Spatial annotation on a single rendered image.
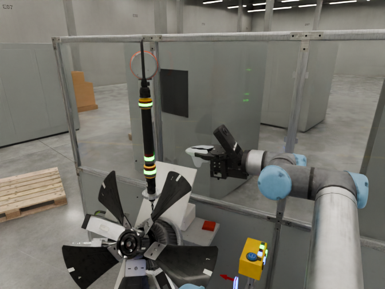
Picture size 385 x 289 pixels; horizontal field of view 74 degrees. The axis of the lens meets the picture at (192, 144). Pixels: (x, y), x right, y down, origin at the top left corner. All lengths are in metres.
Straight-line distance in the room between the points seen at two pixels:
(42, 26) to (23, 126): 7.77
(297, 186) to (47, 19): 13.53
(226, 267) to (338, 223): 1.65
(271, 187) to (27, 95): 6.18
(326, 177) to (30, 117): 6.32
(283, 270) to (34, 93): 5.87
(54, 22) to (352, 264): 13.81
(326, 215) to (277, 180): 0.13
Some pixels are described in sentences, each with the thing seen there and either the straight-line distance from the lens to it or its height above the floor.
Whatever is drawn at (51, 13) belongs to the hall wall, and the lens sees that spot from 13.93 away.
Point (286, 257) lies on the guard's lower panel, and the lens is 1.88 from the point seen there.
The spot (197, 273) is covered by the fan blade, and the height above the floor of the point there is 1.18.
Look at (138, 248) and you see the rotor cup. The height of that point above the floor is 1.22.
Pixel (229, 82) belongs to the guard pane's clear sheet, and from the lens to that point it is 1.49.
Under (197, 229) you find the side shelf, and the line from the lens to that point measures 1.77.
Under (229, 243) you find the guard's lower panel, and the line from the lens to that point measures 1.94.
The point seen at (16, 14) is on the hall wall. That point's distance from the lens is 13.48.
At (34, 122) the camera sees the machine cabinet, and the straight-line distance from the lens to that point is 6.64.
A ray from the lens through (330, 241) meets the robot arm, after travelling 0.47.
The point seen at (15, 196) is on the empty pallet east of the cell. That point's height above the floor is 0.14.
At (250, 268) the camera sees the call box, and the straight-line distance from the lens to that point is 1.31.
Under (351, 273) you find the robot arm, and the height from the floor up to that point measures 1.69.
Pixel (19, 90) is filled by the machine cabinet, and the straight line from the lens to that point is 6.47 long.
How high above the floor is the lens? 1.98
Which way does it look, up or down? 21 degrees down
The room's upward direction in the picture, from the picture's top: straight up
